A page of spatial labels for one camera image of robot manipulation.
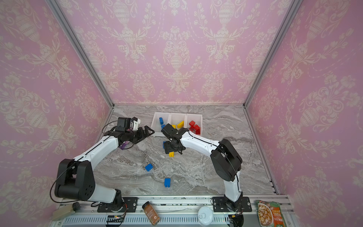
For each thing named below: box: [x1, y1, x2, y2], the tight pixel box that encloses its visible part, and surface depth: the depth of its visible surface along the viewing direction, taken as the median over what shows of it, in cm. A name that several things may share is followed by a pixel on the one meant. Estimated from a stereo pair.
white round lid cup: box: [197, 205, 214, 227], surface depth 67 cm
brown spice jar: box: [141, 200, 161, 227], surface depth 70 cm
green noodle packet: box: [255, 199, 286, 227], surface depth 72 cm
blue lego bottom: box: [164, 177, 172, 188], surface depth 81 cm
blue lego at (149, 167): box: [144, 163, 154, 172], surface depth 89 cm
